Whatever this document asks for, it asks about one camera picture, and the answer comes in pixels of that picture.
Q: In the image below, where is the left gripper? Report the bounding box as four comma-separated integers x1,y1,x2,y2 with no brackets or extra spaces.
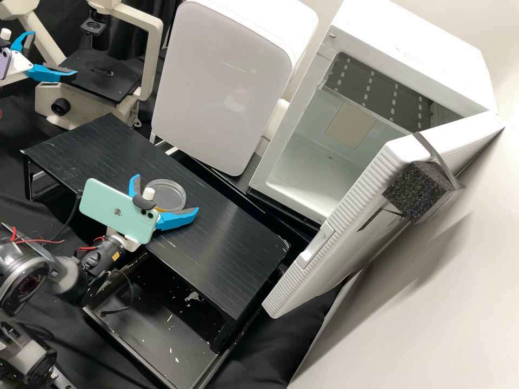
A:
0,31,78,86

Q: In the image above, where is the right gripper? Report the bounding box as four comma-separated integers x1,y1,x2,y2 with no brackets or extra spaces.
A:
106,174,200,252

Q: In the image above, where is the petri dish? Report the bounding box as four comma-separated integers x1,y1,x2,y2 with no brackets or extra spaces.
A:
144,178,188,211

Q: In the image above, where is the incubator door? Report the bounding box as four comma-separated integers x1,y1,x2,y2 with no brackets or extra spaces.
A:
261,108,507,321

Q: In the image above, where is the white incubator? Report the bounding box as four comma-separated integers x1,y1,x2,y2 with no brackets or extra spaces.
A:
247,0,498,227

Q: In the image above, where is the black platform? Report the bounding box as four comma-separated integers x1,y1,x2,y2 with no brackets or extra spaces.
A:
156,139,327,236
20,112,291,354

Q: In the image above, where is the cream microscope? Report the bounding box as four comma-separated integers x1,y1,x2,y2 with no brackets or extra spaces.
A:
0,0,165,131

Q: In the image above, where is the white box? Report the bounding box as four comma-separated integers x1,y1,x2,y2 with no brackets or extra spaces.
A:
150,0,319,177

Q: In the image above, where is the black tray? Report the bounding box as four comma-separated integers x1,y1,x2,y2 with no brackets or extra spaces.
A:
83,253,244,389

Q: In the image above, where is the left wrist camera phone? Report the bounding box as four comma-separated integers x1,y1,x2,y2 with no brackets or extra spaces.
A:
0,27,14,81

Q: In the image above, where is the wrist camera phone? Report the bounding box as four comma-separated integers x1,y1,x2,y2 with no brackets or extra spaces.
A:
79,178,162,245
0,27,14,81

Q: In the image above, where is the right wrist camera phone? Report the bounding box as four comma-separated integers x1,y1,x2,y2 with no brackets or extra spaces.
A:
79,178,162,245

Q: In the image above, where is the black cable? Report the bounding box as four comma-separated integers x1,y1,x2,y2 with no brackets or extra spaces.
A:
40,193,83,245

